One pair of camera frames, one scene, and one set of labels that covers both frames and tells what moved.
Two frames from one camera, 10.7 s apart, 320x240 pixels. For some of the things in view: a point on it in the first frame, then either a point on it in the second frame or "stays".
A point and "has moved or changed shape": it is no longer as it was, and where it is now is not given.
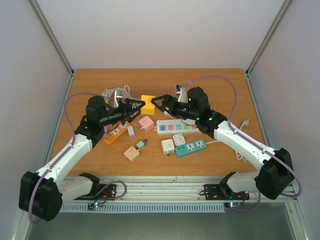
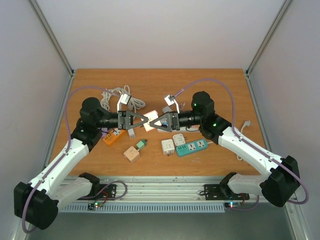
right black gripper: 169,104 to 175,121
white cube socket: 167,146 stays
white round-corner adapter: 178,139 stays
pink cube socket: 146,123 has moved or changed shape
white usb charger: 130,131 stays
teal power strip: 190,147 stays
